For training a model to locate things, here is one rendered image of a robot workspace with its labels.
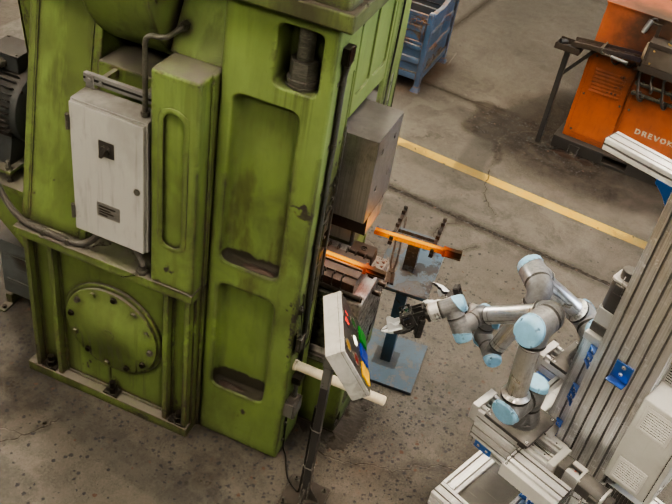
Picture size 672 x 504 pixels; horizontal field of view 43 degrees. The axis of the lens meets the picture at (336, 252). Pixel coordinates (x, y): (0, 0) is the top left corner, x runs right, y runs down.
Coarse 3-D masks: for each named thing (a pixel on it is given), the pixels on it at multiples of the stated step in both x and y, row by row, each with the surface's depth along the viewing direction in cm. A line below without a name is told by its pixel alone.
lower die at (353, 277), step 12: (336, 252) 398; (348, 252) 399; (324, 264) 390; (336, 264) 392; (348, 264) 391; (324, 276) 387; (336, 276) 387; (348, 276) 387; (360, 276) 390; (348, 288) 385
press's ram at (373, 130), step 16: (368, 112) 348; (384, 112) 350; (400, 112) 351; (352, 128) 336; (368, 128) 338; (384, 128) 340; (400, 128) 357; (352, 144) 336; (368, 144) 333; (384, 144) 339; (352, 160) 340; (368, 160) 337; (384, 160) 350; (352, 176) 344; (368, 176) 341; (384, 176) 361; (352, 192) 348; (368, 192) 345; (384, 192) 373; (336, 208) 356; (352, 208) 353; (368, 208) 353
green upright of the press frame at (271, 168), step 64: (256, 64) 303; (320, 64) 307; (256, 128) 325; (320, 128) 307; (256, 192) 342; (320, 192) 328; (256, 256) 360; (320, 256) 366; (256, 320) 382; (256, 384) 407; (256, 448) 425
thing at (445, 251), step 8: (376, 232) 420; (384, 232) 419; (392, 232) 420; (400, 240) 418; (408, 240) 417; (416, 240) 418; (424, 248) 417; (432, 248) 415; (440, 248) 415; (448, 248) 414; (448, 256) 416; (456, 256) 415
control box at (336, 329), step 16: (336, 304) 341; (336, 320) 334; (336, 336) 327; (352, 336) 339; (336, 352) 321; (352, 352) 331; (336, 368) 326; (352, 368) 326; (352, 384) 332; (352, 400) 338
